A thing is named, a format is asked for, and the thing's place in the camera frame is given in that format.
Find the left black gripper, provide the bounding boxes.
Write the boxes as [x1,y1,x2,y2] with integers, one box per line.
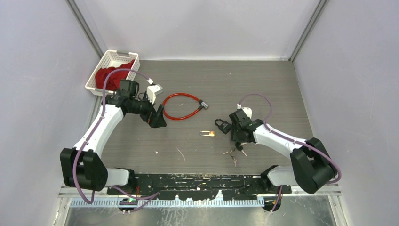
[128,92,167,128]

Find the black padlock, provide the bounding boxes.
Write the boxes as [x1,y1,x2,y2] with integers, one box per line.
[215,118,232,134]

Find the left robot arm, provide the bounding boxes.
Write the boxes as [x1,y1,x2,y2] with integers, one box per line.
[60,80,167,194]

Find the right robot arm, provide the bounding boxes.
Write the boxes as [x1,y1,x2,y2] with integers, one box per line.
[229,108,341,194]

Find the small silver key bunch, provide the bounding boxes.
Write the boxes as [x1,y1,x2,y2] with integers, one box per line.
[223,148,237,167]

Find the brass padlock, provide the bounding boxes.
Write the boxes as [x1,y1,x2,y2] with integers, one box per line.
[199,130,215,137]

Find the red cloth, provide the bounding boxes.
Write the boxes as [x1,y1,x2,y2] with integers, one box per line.
[95,60,135,91]

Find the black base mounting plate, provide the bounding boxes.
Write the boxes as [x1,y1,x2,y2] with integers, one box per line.
[120,174,279,201]

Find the white plastic perforated basket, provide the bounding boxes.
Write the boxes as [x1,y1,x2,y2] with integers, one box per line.
[85,50,141,96]

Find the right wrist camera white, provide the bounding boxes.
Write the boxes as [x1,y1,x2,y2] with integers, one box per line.
[236,104,252,121]

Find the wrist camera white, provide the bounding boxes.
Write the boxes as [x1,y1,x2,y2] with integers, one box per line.
[146,84,163,104]
[236,104,252,121]

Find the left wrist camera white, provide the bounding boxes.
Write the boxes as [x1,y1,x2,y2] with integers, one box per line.
[146,84,163,104]

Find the red cable lock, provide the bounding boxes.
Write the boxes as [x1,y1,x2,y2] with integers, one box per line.
[162,93,209,121]

